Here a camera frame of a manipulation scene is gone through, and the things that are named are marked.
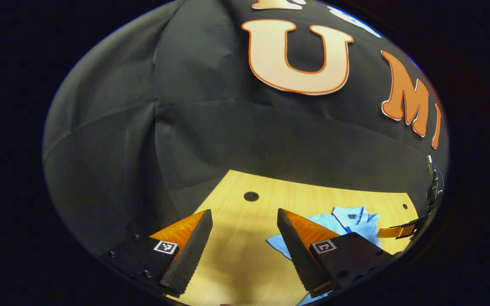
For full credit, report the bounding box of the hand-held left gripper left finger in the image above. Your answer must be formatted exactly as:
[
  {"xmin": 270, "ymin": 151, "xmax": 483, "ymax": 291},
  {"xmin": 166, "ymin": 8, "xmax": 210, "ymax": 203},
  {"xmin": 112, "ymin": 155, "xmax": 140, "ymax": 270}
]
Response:
[{"xmin": 103, "ymin": 209, "xmax": 214, "ymax": 298}]

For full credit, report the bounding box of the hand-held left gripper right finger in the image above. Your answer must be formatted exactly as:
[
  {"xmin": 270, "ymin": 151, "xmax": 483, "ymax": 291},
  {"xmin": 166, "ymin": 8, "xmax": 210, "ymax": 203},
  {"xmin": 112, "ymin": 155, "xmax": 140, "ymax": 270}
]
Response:
[{"xmin": 276, "ymin": 208, "xmax": 401, "ymax": 298}]

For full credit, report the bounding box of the light blue T-shirt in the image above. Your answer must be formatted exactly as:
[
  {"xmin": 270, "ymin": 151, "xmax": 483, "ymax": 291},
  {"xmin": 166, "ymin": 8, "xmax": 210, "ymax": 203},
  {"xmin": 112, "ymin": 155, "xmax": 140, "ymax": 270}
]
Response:
[{"xmin": 266, "ymin": 206, "xmax": 382, "ymax": 306}]

